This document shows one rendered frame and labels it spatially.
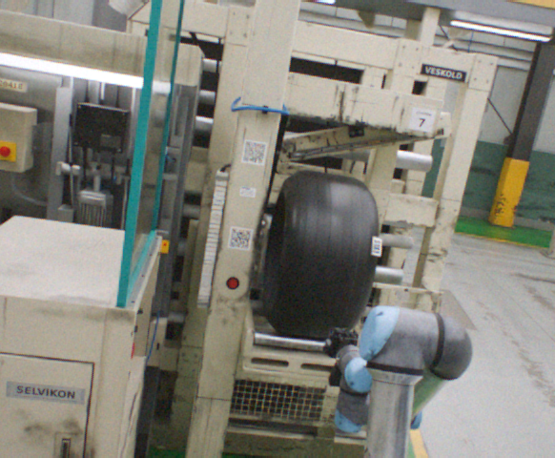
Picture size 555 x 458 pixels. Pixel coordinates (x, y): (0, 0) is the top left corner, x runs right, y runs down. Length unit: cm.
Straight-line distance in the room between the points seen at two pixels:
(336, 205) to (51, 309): 99
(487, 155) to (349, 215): 972
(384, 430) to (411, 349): 17
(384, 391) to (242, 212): 92
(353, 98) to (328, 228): 58
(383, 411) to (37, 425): 69
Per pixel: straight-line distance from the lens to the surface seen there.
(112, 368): 124
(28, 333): 124
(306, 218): 183
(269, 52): 191
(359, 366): 153
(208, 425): 226
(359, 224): 187
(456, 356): 128
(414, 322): 124
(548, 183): 1197
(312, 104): 219
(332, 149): 235
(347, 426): 160
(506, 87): 1162
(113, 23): 222
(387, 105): 225
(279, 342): 203
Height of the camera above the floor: 173
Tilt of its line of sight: 13 degrees down
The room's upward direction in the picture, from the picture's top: 10 degrees clockwise
